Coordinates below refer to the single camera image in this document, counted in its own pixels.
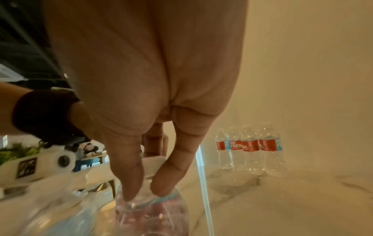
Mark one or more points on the red label water bottle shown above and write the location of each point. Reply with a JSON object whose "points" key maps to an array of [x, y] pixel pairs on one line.
{"points": [[251, 149], [237, 147], [272, 149], [223, 147]]}

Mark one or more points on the person's left hand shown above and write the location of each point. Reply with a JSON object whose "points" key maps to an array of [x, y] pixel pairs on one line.
{"points": [[84, 122]]}

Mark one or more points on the clear plastic water bottle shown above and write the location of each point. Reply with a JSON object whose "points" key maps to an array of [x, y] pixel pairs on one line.
{"points": [[151, 214]]}

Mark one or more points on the person's left forearm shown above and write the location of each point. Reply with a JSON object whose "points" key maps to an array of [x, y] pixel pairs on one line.
{"points": [[13, 106]]}

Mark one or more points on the person's right hand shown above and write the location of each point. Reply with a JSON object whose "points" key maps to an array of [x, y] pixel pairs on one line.
{"points": [[140, 69]]}

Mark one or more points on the white vertical edge trim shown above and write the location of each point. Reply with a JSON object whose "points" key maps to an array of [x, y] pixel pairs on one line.
{"points": [[204, 184]]}

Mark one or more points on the green plant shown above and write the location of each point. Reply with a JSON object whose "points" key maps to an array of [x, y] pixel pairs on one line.
{"points": [[17, 152]]}

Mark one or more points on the clear plastic wrap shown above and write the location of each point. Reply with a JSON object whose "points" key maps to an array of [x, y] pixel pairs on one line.
{"points": [[55, 207]]}

